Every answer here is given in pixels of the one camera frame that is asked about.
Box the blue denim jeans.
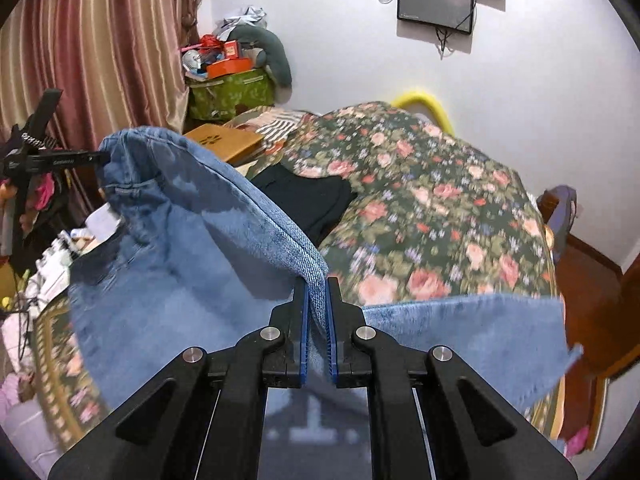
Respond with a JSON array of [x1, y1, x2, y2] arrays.
[[67, 126, 586, 480]]

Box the striped red curtain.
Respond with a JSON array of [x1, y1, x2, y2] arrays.
[[0, 0, 212, 212]]

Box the green storage box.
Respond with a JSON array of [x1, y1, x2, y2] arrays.
[[189, 68, 274, 124]]

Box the floral bedspread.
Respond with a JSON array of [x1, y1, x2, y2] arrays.
[[35, 102, 573, 452]]

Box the orange box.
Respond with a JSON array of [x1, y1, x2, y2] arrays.
[[206, 58, 253, 79]]

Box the black folded garment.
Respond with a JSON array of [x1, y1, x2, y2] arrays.
[[252, 164, 357, 247]]

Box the purple bag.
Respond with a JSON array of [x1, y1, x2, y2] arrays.
[[546, 184, 577, 263]]

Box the grey plush toy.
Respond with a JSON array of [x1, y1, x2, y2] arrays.
[[228, 24, 292, 88]]

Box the yellow foam tube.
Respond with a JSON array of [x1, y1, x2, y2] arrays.
[[390, 88, 456, 136]]

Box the small black wall monitor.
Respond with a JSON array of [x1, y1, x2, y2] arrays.
[[397, 0, 476, 35]]

